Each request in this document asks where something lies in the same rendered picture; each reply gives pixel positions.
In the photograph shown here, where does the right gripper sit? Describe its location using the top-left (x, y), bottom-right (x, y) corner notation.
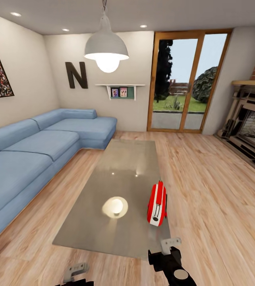
top-left (148, 246), bottom-right (182, 272)

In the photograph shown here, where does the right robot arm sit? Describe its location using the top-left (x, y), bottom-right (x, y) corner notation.
top-left (148, 237), bottom-right (197, 286)

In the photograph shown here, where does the radio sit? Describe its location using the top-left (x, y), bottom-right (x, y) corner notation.
top-left (147, 181), bottom-right (167, 226)

